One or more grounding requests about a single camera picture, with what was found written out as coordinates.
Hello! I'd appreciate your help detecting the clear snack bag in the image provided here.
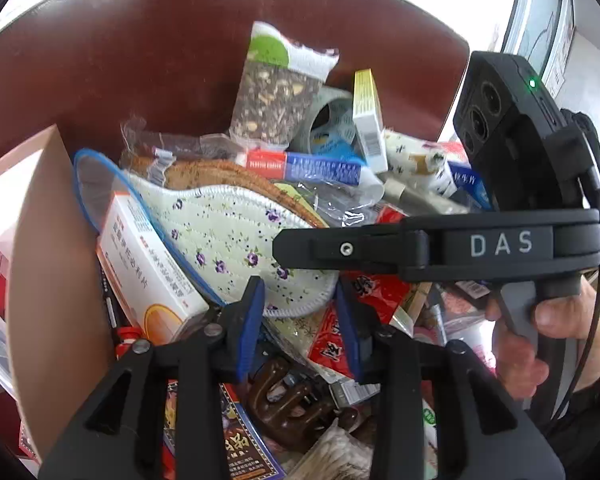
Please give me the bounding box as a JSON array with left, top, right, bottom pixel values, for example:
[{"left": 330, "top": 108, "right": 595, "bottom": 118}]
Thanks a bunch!
[{"left": 120, "top": 117, "right": 384, "bottom": 228}]

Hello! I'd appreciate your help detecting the dark wooden headboard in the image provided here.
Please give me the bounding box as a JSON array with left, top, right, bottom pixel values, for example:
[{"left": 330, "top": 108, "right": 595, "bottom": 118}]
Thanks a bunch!
[{"left": 0, "top": 0, "right": 469, "bottom": 158}]

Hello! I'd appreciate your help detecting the person right hand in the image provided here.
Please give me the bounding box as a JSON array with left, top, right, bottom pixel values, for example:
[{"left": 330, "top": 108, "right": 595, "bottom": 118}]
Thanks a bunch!
[{"left": 484, "top": 274, "right": 600, "bottom": 401}]

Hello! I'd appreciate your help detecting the blue rim mesh strainer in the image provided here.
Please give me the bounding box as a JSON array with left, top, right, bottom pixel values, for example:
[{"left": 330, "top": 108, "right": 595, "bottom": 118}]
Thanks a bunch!
[{"left": 73, "top": 148, "right": 227, "bottom": 307}]

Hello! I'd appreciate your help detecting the floral shoe insole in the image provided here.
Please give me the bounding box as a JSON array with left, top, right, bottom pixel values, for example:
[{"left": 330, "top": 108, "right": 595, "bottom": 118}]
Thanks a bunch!
[{"left": 123, "top": 170, "right": 338, "bottom": 318}]

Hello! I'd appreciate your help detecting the herb sachet fabric top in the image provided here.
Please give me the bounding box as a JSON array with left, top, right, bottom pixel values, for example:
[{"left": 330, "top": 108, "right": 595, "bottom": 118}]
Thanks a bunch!
[{"left": 228, "top": 21, "right": 339, "bottom": 151}]

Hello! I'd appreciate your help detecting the playing cards box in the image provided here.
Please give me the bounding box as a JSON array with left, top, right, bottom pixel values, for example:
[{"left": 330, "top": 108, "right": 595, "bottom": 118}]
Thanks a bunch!
[{"left": 162, "top": 380, "right": 286, "bottom": 480}]

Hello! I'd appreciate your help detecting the yellow green medicine box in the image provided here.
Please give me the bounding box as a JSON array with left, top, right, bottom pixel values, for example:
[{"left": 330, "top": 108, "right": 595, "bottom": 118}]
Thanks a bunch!
[{"left": 352, "top": 68, "right": 388, "bottom": 174}]

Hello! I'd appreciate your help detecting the red blue card box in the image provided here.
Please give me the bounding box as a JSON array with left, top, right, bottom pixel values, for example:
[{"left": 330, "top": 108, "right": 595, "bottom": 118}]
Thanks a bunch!
[{"left": 235, "top": 150, "right": 364, "bottom": 186}]

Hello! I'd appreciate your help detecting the orange white medicine box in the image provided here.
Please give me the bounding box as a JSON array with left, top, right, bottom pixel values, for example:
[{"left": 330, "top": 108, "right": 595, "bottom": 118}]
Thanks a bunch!
[{"left": 96, "top": 191, "right": 209, "bottom": 346}]

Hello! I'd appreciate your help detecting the brown hair claw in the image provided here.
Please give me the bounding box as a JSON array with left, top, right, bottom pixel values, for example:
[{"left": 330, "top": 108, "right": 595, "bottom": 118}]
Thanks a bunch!
[{"left": 247, "top": 358, "right": 360, "bottom": 452}]

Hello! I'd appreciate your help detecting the blue narrow box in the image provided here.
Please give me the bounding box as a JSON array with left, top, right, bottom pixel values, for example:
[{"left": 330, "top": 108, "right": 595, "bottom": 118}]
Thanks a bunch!
[{"left": 449, "top": 160, "right": 492, "bottom": 210}]

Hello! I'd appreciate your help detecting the grey tape roll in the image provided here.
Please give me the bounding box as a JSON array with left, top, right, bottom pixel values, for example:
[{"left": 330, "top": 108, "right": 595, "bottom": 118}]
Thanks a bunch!
[{"left": 294, "top": 86, "right": 358, "bottom": 153}]

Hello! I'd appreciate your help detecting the brown cardboard storage box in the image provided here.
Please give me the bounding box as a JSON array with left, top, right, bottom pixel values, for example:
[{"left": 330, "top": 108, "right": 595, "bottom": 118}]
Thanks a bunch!
[{"left": 0, "top": 126, "right": 114, "bottom": 460}]

